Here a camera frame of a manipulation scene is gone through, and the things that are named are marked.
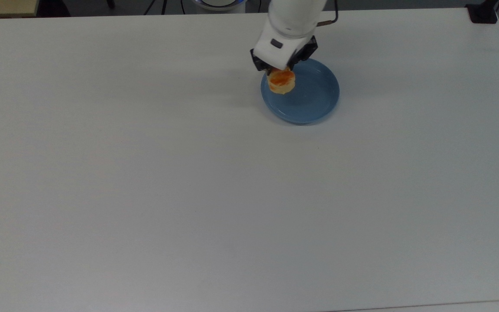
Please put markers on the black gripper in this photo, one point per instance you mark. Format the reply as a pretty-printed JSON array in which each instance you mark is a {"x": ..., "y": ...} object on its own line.
[{"x": 308, "y": 50}]

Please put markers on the black corner clamp mount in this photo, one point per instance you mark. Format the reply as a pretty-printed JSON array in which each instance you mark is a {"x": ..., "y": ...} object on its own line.
[{"x": 483, "y": 13}]

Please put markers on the blue round plate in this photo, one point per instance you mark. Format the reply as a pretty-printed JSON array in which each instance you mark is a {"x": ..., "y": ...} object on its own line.
[{"x": 310, "y": 99}]

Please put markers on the black tripod legs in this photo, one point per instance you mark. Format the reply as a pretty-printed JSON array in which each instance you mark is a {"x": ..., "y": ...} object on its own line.
[{"x": 164, "y": 5}]

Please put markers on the wooden board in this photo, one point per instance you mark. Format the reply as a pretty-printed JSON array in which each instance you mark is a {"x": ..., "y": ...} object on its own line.
[{"x": 7, "y": 8}]

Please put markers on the orange glazed bread roll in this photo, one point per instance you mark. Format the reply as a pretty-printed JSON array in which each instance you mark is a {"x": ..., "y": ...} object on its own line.
[{"x": 282, "y": 82}]

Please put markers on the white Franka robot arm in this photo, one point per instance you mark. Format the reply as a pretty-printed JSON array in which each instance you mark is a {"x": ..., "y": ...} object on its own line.
[{"x": 293, "y": 17}]

